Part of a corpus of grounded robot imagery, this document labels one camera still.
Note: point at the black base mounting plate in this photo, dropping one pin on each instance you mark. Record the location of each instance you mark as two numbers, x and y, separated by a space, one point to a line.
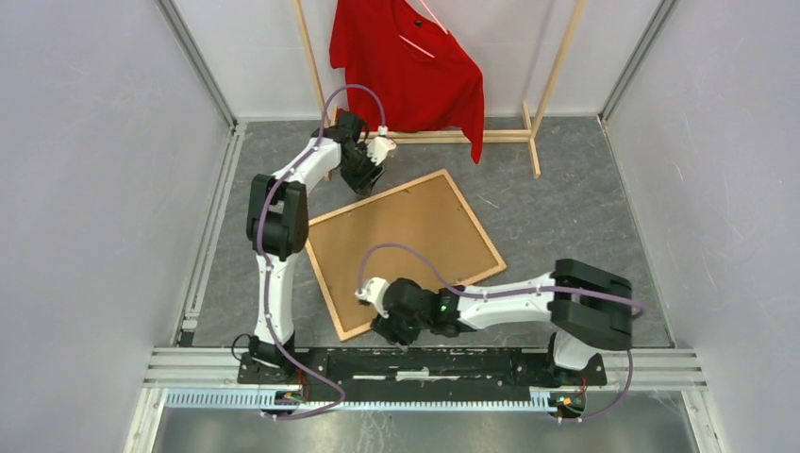
420 375

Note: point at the aluminium rail frame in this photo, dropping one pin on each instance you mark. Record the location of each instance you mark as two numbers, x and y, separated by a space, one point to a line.
656 399

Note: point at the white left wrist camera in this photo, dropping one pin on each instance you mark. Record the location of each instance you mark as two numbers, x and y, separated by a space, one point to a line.
380 146

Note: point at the red t-shirt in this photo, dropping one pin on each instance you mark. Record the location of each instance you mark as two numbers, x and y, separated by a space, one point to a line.
392 85

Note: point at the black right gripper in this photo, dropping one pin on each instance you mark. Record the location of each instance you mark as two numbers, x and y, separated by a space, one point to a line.
390 328

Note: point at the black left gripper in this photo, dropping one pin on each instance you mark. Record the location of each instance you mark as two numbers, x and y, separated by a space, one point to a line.
363 187

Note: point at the grey slotted cable duct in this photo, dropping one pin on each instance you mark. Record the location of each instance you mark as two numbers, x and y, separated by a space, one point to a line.
271 400

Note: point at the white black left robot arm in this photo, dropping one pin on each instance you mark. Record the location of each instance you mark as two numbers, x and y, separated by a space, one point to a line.
278 224

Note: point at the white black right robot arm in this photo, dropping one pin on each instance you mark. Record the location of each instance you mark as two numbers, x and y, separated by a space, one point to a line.
592 309

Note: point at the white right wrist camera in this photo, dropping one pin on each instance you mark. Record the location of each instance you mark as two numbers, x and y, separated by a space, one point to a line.
372 293

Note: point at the brown fibreboard backing board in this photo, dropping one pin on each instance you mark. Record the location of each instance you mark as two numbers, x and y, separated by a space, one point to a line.
400 237

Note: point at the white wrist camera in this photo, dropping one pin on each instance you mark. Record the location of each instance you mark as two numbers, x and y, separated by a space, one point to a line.
372 293
380 146

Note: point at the pink clothes hanger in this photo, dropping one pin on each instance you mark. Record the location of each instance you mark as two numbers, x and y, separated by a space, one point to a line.
425 34

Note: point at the brown wooden picture frame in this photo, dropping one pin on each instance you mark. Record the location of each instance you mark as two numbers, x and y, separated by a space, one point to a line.
475 231

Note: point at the light wooden clothes rack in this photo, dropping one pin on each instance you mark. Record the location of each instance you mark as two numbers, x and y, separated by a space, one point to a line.
531 119

